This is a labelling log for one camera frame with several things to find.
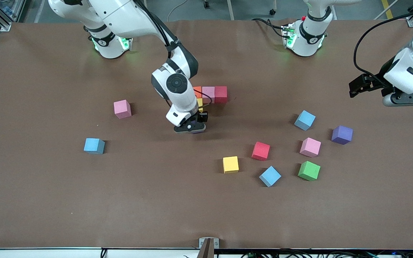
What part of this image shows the green foam cube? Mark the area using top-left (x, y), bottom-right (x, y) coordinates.
top-left (298, 161), bottom-right (321, 181)

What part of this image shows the brown table cover mat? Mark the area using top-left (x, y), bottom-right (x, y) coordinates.
top-left (0, 19), bottom-right (413, 249)

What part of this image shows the blue foam cube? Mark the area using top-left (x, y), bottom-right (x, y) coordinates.
top-left (259, 166), bottom-right (282, 187)
top-left (84, 138), bottom-right (105, 155)
top-left (294, 110), bottom-right (316, 131)

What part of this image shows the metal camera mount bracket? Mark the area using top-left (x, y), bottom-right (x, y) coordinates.
top-left (199, 237), bottom-right (220, 258)

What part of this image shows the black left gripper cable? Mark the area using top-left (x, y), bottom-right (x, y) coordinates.
top-left (353, 14), bottom-right (413, 78)

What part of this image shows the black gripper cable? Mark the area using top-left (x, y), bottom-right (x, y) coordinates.
top-left (353, 14), bottom-right (413, 78)
top-left (133, 0), bottom-right (213, 108)

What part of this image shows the black cable bundle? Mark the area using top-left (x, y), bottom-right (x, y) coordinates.
top-left (241, 248), bottom-right (413, 258)

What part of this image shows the black arm base cable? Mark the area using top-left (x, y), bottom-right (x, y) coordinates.
top-left (252, 17), bottom-right (288, 38)

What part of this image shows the pink foam cube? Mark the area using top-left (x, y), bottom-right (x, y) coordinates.
top-left (201, 86), bottom-right (215, 104)
top-left (299, 137), bottom-right (322, 158)
top-left (113, 99), bottom-right (132, 119)

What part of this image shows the red foam cube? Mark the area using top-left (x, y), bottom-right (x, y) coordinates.
top-left (214, 86), bottom-right (228, 104)
top-left (251, 141), bottom-right (271, 161)

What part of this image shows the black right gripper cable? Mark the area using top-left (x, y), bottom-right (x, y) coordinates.
top-left (133, 0), bottom-right (213, 108)

